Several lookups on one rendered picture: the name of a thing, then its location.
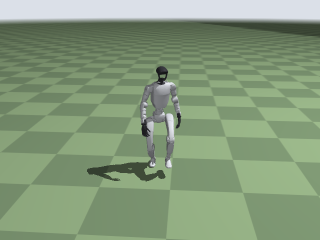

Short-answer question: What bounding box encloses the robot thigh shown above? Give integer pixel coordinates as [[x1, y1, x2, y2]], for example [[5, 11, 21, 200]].
[[146, 116, 155, 152], [164, 113, 174, 144]]

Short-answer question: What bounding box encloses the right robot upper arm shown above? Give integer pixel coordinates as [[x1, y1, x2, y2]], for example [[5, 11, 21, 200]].
[[141, 84, 154, 108]]

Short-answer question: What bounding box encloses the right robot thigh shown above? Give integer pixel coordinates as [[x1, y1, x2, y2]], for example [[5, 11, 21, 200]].
[[146, 116, 155, 152]]

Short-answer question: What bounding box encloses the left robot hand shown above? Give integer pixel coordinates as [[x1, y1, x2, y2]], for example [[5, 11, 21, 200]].
[[176, 113, 182, 129]]

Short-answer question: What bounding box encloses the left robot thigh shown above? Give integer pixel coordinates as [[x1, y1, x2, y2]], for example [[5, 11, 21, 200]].
[[164, 113, 174, 144]]

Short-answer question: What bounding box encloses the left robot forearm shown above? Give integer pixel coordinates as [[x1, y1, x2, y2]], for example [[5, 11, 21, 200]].
[[173, 97, 181, 116]]

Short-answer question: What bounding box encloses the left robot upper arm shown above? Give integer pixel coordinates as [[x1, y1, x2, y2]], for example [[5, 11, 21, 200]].
[[169, 82, 178, 103]]

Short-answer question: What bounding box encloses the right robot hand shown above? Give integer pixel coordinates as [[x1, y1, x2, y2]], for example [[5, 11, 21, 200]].
[[141, 119, 151, 137]]

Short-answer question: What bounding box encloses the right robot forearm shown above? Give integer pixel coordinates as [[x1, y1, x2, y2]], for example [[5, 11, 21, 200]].
[[140, 102, 147, 124]]

